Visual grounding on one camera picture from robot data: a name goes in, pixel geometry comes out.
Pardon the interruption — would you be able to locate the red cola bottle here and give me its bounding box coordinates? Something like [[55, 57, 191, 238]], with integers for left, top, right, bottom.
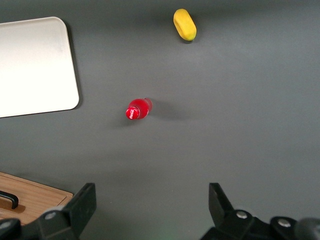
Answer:
[[125, 97, 154, 121]]

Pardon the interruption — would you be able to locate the beige rectangular plastic tray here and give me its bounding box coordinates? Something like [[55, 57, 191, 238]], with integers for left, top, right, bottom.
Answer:
[[0, 16, 80, 119]]

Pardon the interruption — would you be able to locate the yellow sponge toy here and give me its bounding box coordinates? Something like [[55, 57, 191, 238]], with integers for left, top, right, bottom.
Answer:
[[173, 8, 198, 42]]

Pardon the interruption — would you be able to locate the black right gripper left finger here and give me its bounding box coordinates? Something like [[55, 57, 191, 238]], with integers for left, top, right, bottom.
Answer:
[[0, 182, 98, 240]]

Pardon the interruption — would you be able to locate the wooden drawer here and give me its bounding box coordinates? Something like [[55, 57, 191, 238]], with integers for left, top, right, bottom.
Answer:
[[0, 171, 74, 226]]

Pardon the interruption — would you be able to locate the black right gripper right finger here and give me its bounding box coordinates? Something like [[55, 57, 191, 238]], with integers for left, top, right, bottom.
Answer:
[[199, 182, 320, 240]]

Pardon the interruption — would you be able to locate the black metal drawer handle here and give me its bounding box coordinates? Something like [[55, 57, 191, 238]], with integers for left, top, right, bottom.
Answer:
[[0, 190, 20, 210]]

